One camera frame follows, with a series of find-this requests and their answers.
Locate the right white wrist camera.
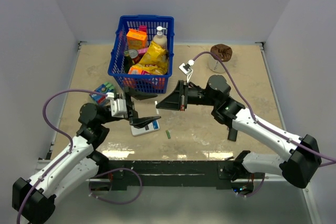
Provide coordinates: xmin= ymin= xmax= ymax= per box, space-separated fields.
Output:
xmin=179 ymin=59 xmax=195 ymax=83

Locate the black remote control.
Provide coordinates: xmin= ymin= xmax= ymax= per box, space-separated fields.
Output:
xmin=227 ymin=127 xmax=238 ymax=142

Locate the yellow chip bag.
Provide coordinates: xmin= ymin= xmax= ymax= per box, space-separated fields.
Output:
xmin=138 ymin=41 xmax=168 ymax=75

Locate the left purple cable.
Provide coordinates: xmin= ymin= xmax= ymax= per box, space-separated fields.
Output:
xmin=16 ymin=89 xmax=108 ymax=224

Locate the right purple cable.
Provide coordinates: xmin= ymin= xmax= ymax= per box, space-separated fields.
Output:
xmin=193 ymin=51 xmax=336 ymax=168

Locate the orange juice carton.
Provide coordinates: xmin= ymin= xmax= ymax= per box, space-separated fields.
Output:
xmin=127 ymin=29 xmax=148 ymax=50

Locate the blue plastic basket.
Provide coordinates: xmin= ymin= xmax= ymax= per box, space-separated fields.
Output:
xmin=108 ymin=15 xmax=174 ymax=94

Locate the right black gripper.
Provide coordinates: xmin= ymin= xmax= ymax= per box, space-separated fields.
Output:
xmin=156 ymin=80 xmax=218 ymax=111

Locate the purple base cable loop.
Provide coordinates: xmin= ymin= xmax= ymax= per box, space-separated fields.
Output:
xmin=88 ymin=167 xmax=144 ymax=205

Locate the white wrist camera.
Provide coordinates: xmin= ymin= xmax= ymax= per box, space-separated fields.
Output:
xmin=106 ymin=92 xmax=127 ymax=118
xmin=179 ymin=59 xmax=195 ymax=83

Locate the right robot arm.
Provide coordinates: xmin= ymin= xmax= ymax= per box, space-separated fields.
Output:
xmin=156 ymin=75 xmax=321 ymax=188

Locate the white cup brown lid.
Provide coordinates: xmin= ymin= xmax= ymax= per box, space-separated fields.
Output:
xmin=208 ymin=44 xmax=233 ymax=73

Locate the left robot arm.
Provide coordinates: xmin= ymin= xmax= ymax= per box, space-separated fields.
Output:
xmin=12 ymin=87 xmax=159 ymax=223

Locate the tin can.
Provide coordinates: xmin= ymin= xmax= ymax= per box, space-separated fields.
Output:
xmin=124 ymin=49 xmax=140 ymax=64

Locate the green battery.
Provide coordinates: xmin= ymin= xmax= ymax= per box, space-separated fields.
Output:
xmin=165 ymin=130 xmax=171 ymax=139

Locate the white remote control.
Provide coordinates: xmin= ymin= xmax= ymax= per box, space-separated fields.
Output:
xmin=131 ymin=120 xmax=160 ymax=136

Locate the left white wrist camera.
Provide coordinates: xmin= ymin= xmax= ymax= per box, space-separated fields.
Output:
xmin=106 ymin=92 xmax=127 ymax=118

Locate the orange pink snack box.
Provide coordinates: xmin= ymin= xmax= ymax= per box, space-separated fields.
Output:
xmin=128 ymin=66 xmax=151 ymax=75

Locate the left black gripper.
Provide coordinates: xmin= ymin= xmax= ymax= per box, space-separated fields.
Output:
xmin=99 ymin=87 xmax=160 ymax=128

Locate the white pump bottle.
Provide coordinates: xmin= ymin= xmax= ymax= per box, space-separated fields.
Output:
xmin=152 ymin=26 xmax=167 ymax=49

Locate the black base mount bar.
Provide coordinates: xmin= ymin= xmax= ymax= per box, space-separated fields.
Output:
xmin=89 ymin=159 xmax=263 ymax=190

